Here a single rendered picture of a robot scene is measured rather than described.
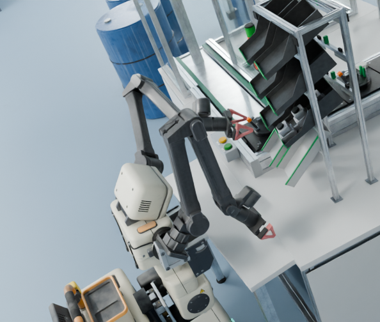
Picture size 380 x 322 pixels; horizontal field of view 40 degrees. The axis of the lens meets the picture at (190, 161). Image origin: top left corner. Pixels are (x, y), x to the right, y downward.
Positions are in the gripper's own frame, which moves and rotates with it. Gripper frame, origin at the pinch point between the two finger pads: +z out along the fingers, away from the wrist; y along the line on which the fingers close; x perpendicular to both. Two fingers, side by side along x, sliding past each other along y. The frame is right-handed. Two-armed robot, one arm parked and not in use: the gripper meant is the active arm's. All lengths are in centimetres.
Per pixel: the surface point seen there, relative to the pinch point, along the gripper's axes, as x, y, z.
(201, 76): 37, 128, 8
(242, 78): 26, 101, 26
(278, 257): 46, -27, 13
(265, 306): 66, -33, 9
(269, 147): 23.6, 21.0, 19.0
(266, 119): 7.0, 16.5, 13.4
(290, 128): -0.1, -3.9, 15.9
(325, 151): 7.0, -9.7, 29.7
